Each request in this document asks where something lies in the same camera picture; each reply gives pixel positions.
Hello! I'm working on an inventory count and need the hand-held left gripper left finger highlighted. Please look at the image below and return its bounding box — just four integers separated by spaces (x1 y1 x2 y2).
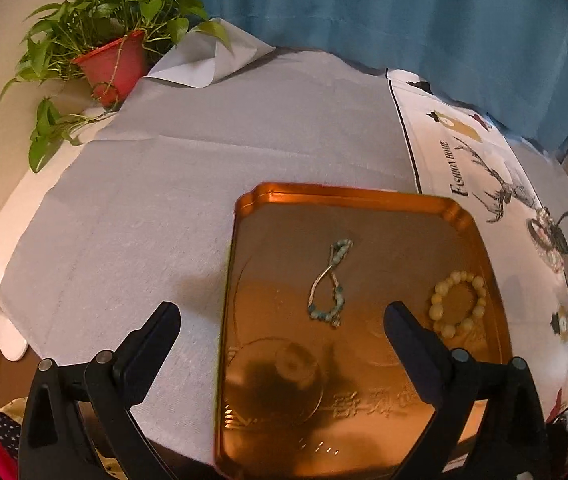
18 301 182 480

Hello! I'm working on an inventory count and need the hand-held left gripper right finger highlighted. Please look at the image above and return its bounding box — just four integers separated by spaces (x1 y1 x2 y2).
384 301 550 480

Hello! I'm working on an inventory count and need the yellow bead bracelet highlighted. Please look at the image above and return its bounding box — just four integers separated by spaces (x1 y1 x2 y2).
428 270 488 338

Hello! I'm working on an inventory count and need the turquoise bead bracelet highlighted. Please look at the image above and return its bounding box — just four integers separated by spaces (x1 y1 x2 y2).
308 239 355 328

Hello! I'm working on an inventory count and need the orange metal tray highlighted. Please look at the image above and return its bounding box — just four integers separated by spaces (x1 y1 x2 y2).
214 182 513 480

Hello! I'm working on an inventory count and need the grey tablecloth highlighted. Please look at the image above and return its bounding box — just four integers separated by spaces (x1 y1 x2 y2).
0 17 419 463

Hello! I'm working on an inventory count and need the white round device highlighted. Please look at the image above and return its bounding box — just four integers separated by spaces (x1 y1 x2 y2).
0 310 28 362

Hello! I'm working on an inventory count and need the white printed table runner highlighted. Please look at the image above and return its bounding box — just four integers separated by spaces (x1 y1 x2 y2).
386 67 568 411

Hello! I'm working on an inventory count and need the red flower pot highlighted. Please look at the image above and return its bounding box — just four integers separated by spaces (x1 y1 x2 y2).
71 30 149 108

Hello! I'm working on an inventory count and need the green potted plant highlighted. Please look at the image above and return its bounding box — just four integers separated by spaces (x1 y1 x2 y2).
0 0 232 173

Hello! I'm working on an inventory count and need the blue curtain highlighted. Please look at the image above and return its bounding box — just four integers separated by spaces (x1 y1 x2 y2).
114 0 568 151

